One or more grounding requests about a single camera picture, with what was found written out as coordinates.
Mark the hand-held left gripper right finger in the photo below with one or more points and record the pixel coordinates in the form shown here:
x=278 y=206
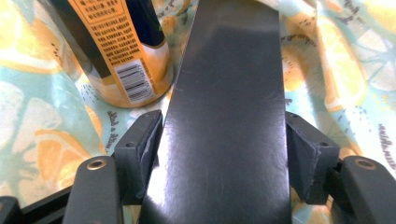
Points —
x=308 y=155

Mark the orange juice bottle white cap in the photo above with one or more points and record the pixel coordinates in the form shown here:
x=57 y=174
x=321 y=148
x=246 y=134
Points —
x=124 y=46

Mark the orange print fabric bag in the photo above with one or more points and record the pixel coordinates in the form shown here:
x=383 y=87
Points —
x=342 y=62

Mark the black glossy box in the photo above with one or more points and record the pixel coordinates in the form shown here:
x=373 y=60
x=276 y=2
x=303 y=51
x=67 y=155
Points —
x=224 y=109

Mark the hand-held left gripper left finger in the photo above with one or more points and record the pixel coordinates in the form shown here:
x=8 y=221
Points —
x=137 y=155

